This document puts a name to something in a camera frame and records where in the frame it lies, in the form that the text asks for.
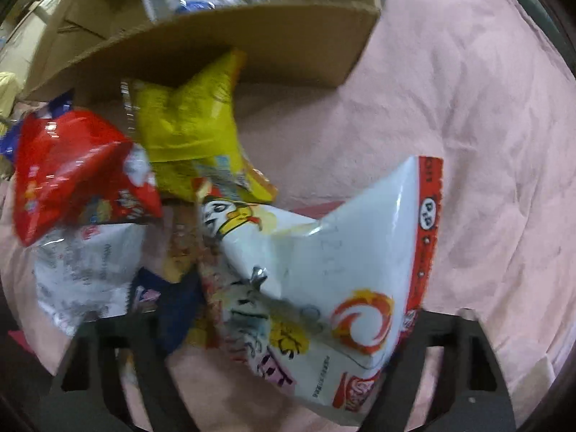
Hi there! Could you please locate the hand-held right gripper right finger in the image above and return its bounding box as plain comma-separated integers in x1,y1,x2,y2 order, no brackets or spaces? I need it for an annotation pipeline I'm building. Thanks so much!
360,307,516,432

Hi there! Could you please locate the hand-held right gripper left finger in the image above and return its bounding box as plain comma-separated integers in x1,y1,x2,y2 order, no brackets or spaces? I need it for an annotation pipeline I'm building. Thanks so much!
40,311,199,432

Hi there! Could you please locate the large white red-edged snack bag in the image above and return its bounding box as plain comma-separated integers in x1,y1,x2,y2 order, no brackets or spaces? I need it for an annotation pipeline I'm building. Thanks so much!
195,155,445,428

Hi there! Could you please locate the red snack bag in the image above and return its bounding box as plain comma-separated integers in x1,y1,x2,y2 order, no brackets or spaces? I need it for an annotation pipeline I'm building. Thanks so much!
13,108,163,247

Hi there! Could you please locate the yellow snack bag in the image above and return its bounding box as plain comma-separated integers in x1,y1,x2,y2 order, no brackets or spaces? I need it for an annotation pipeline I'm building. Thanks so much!
121,49,278,204

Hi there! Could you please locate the brown cardboard box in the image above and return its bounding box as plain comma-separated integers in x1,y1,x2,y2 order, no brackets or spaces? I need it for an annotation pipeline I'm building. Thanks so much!
20,0,387,102

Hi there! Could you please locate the dark blue snack packet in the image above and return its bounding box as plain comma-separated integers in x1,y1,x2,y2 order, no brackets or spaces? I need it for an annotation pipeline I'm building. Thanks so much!
127,266,205,355

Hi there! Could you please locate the white grey-print snack packet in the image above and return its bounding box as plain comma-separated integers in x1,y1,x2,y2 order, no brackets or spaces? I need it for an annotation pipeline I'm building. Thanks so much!
32,222,145,337

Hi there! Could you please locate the brown snack packet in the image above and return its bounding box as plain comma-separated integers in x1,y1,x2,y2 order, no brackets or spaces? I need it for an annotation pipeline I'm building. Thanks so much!
163,207,204,282

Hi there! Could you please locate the flat red packet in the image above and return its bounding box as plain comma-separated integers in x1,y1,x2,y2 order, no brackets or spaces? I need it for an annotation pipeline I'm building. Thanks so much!
290,199,348,222

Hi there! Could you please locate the pink bed blanket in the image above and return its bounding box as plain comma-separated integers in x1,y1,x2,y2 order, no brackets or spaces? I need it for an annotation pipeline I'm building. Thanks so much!
0,0,576,432

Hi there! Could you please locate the blue-edged snack packet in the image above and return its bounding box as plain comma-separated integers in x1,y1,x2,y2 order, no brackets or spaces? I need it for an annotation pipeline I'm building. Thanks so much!
0,89,76,159

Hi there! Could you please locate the pale yellow cloth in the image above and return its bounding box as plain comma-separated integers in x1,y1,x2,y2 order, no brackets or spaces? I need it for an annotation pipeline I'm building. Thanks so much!
0,71,24,120

